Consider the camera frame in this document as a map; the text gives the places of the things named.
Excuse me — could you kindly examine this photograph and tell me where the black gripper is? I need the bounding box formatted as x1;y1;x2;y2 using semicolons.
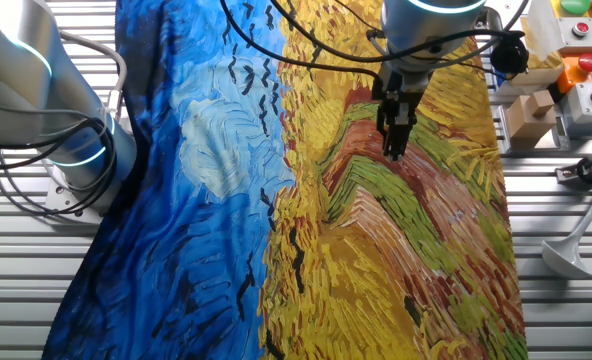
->
371;66;434;162

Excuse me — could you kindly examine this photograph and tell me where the large wooden block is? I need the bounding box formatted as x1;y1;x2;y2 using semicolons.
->
504;94;558;141

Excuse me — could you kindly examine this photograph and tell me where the small wooden block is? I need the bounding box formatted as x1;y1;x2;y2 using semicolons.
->
525;89;556;119

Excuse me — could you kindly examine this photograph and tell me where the yellow packaged bag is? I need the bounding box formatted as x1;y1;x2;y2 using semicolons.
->
508;17;566;87

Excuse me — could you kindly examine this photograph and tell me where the grey box with green button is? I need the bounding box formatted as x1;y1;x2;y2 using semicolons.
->
560;82;592;126

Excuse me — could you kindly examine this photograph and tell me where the orange box with red button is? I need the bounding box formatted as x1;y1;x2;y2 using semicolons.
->
555;52;592;96

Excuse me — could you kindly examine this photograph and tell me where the painted wheat field cloth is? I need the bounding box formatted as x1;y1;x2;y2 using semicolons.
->
40;0;530;360

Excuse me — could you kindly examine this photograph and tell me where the grey box with red button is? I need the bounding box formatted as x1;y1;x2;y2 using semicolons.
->
556;17;592;55

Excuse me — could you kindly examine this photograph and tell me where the pale grey plastic ladle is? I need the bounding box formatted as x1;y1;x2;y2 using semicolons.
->
540;169;592;280

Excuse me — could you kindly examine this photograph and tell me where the yellow box with green button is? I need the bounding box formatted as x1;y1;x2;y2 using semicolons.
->
550;0;592;21

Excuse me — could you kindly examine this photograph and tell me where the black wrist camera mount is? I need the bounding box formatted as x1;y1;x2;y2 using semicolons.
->
489;30;530;76

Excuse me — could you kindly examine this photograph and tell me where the black wrist cable bundle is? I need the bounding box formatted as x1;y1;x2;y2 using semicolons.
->
219;0;527;84

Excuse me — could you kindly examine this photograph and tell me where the grey camera bracket with cables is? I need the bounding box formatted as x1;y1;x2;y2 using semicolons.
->
555;149;592;187

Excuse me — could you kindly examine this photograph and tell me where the grey base cable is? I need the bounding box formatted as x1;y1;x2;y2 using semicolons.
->
58;29;128;121

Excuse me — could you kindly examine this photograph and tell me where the black base cable bundle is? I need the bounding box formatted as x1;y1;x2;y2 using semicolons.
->
0;102;118;217

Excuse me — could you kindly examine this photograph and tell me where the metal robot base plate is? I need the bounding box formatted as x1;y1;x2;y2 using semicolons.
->
43;177;108;226

